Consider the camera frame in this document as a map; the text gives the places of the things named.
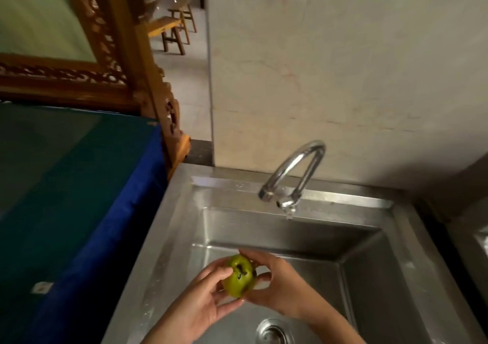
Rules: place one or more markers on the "metal sink drain strainer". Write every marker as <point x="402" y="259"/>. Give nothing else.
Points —
<point x="272" y="334"/>

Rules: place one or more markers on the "small white tag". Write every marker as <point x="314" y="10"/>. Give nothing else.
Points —
<point x="42" y="287"/>

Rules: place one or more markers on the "blue and green tablecloth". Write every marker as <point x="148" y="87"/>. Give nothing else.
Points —
<point x="76" y="202"/>

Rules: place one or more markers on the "stainless steel sink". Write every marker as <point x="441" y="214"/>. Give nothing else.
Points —
<point x="381" y="279"/>

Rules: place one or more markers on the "person's right hand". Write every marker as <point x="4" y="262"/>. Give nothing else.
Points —
<point x="286" y="286"/>

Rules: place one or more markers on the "carved wooden frame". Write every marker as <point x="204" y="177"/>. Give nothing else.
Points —
<point x="129" y="69"/>

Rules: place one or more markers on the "small wooden stool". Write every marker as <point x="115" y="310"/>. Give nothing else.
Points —
<point x="188" y="17"/>

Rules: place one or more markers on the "curved chrome gooseneck faucet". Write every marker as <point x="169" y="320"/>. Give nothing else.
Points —
<point x="305" y="149"/>

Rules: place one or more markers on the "person's left hand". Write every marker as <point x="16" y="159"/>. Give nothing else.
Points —
<point x="194" y="305"/>

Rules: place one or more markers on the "green apple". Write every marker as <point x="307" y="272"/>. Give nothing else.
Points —
<point x="238" y="279"/>

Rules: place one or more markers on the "wooden bench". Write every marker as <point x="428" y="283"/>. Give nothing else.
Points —
<point x="164" y="23"/>

